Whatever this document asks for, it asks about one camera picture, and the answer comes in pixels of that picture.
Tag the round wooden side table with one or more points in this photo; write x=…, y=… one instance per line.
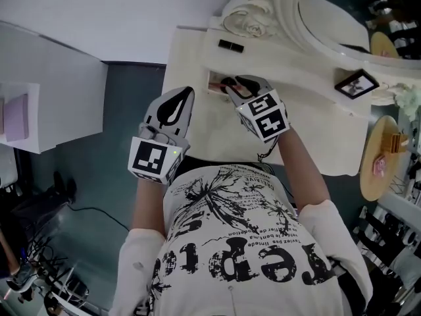
x=371, y=150

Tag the pink makeup item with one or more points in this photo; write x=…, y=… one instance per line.
x=216, y=85

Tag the grey cushion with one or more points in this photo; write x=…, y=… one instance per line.
x=408, y=270

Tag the person's left forearm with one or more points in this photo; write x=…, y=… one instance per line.
x=148, y=206

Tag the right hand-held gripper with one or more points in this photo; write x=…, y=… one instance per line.
x=268, y=120

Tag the black picture frame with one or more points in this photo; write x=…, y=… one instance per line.
x=356, y=84

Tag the white vanity drawer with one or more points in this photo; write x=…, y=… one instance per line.
x=213, y=77

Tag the person's white printed shirt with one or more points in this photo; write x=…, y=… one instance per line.
x=230, y=268

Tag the white vanity table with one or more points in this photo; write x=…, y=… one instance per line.
x=309, y=127

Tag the white flower bouquet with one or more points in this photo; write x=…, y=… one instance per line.
x=408, y=100

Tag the person's right forearm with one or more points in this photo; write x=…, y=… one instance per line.
x=304, y=176

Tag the ornate white framed mirror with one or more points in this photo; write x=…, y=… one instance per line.
x=289, y=15

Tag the golden wooden box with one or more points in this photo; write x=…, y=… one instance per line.
x=394, y=142

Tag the small pink packet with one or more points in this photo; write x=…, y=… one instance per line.
x=380, y=167

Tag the black makeup case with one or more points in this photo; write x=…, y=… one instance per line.
x=231, y=45

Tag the white cabinet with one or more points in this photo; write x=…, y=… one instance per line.
x=65, y=94

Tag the white box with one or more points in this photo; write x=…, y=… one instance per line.
x=31, y=110

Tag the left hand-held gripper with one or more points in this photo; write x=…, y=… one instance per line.
x=152, y=155

